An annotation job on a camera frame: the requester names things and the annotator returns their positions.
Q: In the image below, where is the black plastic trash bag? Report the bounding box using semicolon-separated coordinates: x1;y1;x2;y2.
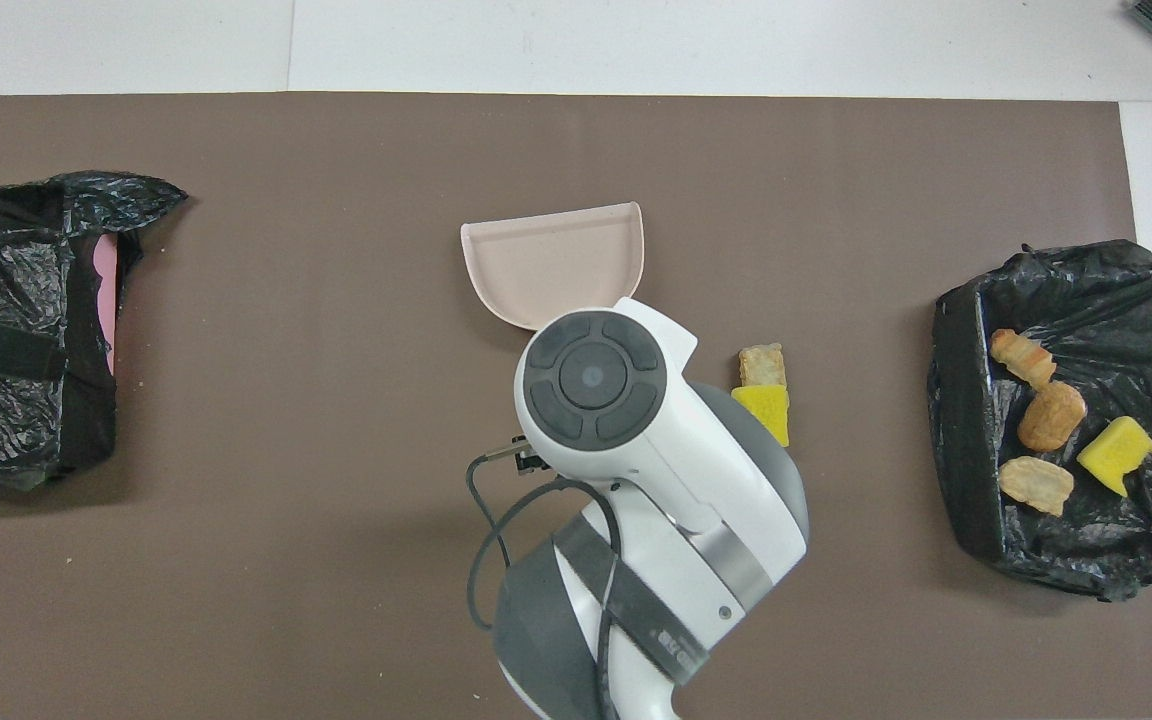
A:
0;170;190;492
927;239;1152;602

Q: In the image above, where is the pink plastic bin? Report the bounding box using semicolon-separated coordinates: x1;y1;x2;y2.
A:
96;236;122;377

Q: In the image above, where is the pale croissant piece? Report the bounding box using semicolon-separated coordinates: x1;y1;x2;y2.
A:
998;456;1076;518

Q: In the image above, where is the striped croissant piece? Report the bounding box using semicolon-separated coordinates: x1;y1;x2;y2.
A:
989;328;1058;391

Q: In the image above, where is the pale crusty bread piece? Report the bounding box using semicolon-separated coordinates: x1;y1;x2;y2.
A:
738;343;788;389

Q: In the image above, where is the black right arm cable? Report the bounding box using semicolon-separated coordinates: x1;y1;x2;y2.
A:
465;445;627;720

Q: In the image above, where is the brown oval bread roll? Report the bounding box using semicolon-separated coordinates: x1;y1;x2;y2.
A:
1017;380;1088;453

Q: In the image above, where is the brown table mat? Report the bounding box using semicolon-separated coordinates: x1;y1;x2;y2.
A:
0;92;1152;720

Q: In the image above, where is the yellow sponge piece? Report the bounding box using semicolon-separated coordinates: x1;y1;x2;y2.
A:
1077;415;1152;498
730;385;792;448

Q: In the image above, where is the beige plastic dustpan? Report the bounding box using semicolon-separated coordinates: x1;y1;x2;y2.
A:
460;202;646;333

